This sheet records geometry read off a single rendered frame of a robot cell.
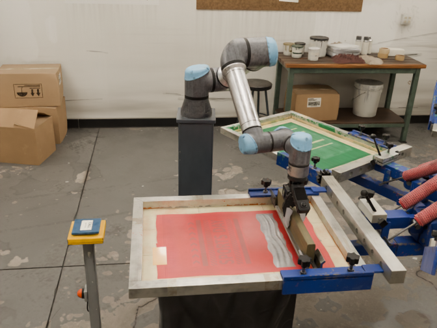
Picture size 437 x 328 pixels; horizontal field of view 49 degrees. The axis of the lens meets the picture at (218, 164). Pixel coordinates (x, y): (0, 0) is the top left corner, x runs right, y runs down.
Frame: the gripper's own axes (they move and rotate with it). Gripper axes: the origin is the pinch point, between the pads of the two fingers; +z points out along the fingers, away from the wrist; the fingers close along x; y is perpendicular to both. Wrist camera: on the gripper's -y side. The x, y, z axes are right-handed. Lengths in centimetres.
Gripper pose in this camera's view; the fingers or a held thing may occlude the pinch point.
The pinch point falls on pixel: (293, 225)
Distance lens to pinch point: 183.8
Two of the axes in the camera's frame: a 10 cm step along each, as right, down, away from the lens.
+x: -9.9, 0.2, -1.3
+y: -1.3, -4.1, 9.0
